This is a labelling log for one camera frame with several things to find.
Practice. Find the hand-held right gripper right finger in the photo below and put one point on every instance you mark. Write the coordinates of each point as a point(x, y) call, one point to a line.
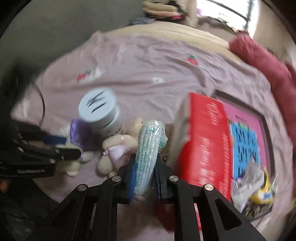
point(159, 185)

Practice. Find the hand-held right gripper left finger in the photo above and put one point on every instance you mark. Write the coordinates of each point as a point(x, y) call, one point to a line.
point(131, 183)

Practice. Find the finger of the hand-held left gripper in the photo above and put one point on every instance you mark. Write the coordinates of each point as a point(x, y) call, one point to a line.
point(69, 154)
point(55, 139)

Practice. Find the cream plush toy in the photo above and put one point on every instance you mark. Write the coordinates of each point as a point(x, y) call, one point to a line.
point(108, 162)

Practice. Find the white tissue packet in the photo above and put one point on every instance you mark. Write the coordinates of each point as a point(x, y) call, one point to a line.
point(148, 150)

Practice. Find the leopard print cloth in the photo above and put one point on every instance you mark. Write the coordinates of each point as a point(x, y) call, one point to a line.
point(254, 209)

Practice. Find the yellow and white packet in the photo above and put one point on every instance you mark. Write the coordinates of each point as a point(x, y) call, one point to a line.
point(263, 195)

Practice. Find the dark brown shallow box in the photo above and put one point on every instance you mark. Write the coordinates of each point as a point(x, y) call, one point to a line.
point(268, 139)

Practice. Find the purple and white packet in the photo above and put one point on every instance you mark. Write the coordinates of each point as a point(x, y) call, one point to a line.
point(79, 133)

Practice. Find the white lidded plastic jar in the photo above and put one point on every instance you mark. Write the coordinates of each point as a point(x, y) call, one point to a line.
point(97, 104)

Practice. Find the red cardboard box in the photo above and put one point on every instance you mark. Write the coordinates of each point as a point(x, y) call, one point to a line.
point(205, 143)

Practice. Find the clear plastic packet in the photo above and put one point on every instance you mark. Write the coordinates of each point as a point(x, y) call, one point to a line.
point(245, 187)

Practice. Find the pink book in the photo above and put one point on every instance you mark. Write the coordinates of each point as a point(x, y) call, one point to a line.
point(245, 139)

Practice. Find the grey quilted headboard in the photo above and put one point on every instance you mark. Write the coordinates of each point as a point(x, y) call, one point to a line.
point(46, 34)

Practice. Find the pink strawberry print sheet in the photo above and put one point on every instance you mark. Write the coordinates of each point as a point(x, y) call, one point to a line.
point(138, 69)

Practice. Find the blue patterned cloth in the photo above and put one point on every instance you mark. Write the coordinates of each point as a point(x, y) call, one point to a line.
point(141, 20)

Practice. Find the beige bedspread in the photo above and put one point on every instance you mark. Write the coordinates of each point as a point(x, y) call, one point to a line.
point(185, 31)

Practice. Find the red quilt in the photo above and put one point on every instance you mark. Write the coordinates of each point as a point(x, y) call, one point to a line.
point(266, 62)

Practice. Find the stack of folded clothes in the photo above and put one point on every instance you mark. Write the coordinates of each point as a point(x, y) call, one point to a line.
point(159, 8)

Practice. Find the pile of loose clothes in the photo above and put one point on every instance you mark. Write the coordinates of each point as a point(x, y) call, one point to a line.
point(217, 23)

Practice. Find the cream curtain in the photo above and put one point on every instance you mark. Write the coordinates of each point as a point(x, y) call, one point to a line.
point(190, 11)

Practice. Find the window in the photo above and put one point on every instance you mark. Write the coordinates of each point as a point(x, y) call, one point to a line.
point(222, 9)

